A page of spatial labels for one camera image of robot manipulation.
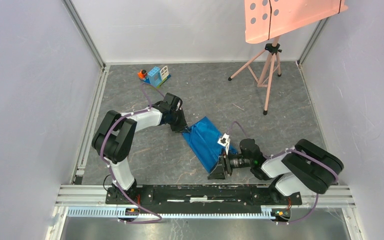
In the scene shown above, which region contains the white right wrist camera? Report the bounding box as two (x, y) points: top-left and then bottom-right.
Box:
(217, 133), (231, 154)

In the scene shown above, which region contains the blue cloth napkin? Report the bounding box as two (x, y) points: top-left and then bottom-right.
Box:
(182, 116), (224, 174)

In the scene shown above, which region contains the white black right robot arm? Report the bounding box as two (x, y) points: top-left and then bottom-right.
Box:
(207, 138), (344, 204)

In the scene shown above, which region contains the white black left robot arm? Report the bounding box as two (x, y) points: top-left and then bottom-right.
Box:
(91, 93), (189, 204)

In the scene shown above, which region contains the pink music stand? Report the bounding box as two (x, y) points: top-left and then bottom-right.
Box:
(228, 0), (348, 115)

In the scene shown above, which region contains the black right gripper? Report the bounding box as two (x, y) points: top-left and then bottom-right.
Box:
(207, 148), (253, 181)

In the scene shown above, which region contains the colourful toy block house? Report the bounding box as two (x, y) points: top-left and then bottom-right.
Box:
(137, 65), (171, 88)

